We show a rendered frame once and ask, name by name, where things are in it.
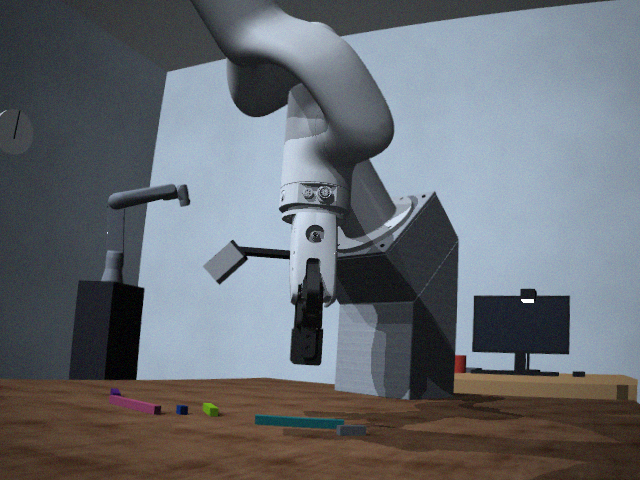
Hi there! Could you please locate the turquoise rod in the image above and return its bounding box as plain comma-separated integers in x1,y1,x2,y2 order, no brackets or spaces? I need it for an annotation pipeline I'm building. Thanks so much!
255,415,344,429

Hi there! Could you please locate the pink rod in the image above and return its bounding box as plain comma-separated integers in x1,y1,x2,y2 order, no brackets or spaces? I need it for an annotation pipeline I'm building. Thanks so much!
109,395,161,415

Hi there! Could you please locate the lime green rod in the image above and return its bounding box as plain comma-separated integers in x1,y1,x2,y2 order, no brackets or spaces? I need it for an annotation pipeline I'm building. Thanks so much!
203,403,219,417

